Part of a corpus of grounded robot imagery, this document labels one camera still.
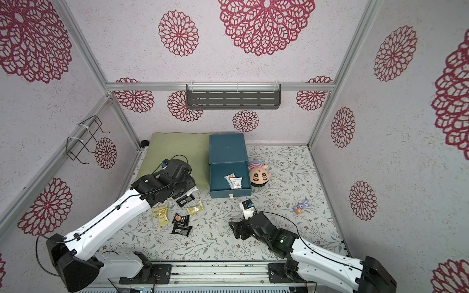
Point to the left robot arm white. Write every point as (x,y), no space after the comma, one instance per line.
(76,257)

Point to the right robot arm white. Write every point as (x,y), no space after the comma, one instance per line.
(308,262)

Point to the metal base rail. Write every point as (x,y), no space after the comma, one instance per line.
(211,277)

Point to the black cable grommet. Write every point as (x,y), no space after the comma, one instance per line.
(144,143)

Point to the yellow-green cookie packet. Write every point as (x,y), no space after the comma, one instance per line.
(192,211)

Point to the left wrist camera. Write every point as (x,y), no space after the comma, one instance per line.
(165,163)

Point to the black orange cookie packet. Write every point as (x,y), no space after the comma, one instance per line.
(181,220)

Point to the yellow cookie packet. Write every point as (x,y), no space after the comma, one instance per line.
(161,213)

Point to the black wire wall rack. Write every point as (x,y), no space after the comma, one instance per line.
(76,145)

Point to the green cushion pillow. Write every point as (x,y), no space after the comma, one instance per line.
(187,147)

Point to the round-faced plush doll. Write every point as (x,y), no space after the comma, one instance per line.
(258,173)

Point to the grey wall shelf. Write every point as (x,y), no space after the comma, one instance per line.
(233,97)

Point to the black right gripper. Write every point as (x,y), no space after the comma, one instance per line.
(242,227)

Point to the white cookie packet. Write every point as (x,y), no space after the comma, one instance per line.
(237,183)
(230,178)

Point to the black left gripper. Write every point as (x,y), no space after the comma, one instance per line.
(190,182)

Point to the teal top drawer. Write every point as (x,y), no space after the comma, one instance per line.
(219,187)

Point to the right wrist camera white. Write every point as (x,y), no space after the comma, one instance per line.
(248,209)

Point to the teal drawer cabinet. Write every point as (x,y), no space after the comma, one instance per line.
(227,148)

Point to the small purple toy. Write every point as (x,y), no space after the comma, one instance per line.
(300,207)

